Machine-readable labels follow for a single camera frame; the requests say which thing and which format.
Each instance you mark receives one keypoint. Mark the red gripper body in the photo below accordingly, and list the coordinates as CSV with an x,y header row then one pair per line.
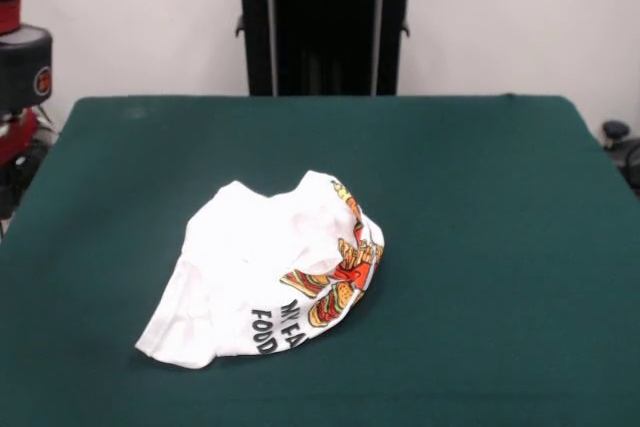
x,y
15,139

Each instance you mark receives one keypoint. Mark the white printed t-shirt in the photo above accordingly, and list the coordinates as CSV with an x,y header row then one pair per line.
x,y
240,272

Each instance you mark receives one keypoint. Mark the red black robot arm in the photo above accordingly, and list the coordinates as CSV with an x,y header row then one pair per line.
x,y
20,62

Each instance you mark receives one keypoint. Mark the dark green tablecloth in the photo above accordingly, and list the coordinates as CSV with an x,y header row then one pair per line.
x,y
450,297

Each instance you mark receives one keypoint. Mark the black office chair base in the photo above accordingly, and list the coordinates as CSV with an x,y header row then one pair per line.
x,y
617,132

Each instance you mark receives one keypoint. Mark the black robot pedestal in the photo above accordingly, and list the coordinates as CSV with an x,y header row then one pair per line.
x,y
325,37

